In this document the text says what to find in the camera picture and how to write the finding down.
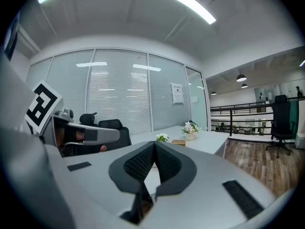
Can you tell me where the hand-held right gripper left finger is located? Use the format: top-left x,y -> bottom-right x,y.
63,141 -> 156,229

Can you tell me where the white paper notice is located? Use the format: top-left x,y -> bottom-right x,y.
170,82 -> 185,105

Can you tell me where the black mesh office chair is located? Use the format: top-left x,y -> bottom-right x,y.
79,112 -> 99,126
98,119 -> 132,152
265,94 -> 298,159

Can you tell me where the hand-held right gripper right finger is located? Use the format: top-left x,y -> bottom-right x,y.
142,141 -> 296,229

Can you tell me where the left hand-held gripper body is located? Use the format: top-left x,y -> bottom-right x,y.
24,79 -> 75,157

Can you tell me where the grey plastic bin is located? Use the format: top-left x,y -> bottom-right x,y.
295,132 -> 305,150

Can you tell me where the pink flower arrangement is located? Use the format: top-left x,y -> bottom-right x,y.
181,121 -> 200,141

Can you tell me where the black metal railing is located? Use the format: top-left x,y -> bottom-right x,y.
210,96 -> 305,138

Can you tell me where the dark wall screen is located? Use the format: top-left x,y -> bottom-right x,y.
3,13 -> 20,62

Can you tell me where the person's left hand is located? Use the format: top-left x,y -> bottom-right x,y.
75,130 -> 107,152

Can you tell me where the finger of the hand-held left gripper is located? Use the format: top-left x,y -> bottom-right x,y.
63,142 -> 103,157
68,122 -> 121,146

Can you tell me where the green panel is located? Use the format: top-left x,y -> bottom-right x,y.
289,100 -> 300,133

